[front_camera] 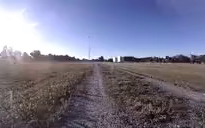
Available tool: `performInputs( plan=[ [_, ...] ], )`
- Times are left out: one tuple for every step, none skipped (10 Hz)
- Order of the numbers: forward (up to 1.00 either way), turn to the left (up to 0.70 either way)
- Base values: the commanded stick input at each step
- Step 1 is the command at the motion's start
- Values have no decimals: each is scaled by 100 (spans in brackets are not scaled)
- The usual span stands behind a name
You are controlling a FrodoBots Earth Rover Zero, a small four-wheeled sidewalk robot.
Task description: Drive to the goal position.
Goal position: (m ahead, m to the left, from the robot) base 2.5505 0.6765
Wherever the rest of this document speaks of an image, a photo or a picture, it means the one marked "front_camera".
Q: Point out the white building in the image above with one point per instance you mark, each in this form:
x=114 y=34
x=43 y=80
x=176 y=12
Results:
x=116 y=59

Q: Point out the tall thin mast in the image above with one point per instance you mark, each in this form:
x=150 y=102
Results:
x=89 y=50

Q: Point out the grey gravel track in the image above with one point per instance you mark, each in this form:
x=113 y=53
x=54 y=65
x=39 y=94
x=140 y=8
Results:
x=91 y=100

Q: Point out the row of trees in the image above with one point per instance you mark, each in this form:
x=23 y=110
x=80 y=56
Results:
x=50 y=57

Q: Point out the row of buildings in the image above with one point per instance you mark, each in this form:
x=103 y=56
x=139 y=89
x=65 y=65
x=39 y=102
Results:
x=176 y=59

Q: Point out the dry brown grass field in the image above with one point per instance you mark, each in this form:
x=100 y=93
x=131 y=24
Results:
x=180 y=74

